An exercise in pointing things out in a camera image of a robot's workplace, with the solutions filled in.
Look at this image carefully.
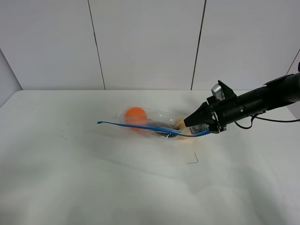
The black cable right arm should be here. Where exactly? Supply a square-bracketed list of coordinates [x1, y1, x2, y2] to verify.
[232, 110, 300, 129]

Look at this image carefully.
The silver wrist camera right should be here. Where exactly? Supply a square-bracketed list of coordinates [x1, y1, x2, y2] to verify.
[211, 83, 224, 101]

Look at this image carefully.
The yellow pear fruit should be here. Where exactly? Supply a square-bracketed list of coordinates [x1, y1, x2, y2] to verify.
[174, 117, 194, 143]

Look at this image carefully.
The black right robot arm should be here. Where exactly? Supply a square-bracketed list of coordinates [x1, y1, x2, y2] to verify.
[184, 73, 300, 134]

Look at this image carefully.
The orange fruit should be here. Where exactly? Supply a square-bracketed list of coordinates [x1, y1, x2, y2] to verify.
[125, 107, 148, 126]

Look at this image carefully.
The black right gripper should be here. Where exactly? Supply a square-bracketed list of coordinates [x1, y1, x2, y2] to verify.
[184, 80, 237, 135]

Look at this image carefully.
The clear zip bag blue seal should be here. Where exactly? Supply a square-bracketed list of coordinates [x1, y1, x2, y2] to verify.
[97, 107, 210, 139]

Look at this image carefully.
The dark purple eggplant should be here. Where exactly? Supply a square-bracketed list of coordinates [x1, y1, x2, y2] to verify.
[147, 121, 179, 138]

